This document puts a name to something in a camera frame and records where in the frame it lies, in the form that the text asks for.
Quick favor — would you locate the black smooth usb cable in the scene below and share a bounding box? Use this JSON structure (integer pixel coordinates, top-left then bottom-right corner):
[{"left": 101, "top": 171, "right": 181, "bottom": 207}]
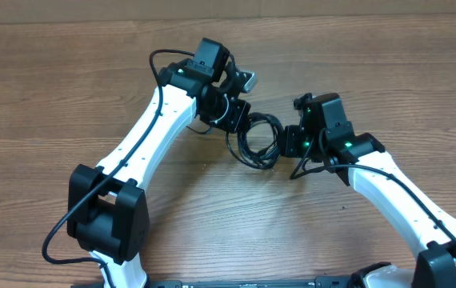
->
[{"left": 236, "top": 112, "right": 285, "bottom": 169}]

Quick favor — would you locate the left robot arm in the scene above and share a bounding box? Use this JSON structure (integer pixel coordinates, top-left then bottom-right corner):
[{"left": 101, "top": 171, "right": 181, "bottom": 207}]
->
[{"left": 66, "top": 38, "right": 257, "bottom": 287}]

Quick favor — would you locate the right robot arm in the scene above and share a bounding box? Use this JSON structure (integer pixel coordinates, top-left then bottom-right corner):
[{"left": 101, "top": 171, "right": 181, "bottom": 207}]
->
[{"left": 280, "top": 93, "right": 456, "bottom": 287}]

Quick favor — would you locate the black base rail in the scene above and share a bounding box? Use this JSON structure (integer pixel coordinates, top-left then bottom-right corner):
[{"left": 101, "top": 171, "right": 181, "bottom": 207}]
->
[{"left": 71, "top": 274, "right": 357, "bottom": 288}]

